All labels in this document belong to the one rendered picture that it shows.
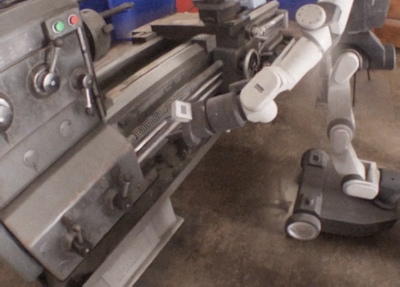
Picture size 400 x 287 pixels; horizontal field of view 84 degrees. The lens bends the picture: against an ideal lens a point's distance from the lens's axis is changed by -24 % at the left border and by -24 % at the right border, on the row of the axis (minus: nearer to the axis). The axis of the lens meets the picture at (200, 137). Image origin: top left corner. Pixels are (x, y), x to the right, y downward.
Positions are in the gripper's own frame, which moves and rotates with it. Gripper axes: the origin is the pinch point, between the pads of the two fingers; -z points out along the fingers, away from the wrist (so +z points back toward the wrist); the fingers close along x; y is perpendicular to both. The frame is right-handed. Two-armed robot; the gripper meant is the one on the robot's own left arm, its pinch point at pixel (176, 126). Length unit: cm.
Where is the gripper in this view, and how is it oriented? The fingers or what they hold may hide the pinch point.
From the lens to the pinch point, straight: 77.2
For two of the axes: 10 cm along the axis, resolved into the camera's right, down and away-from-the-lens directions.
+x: -0.8, -9.3, 3.5
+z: 8.8, -2.3, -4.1
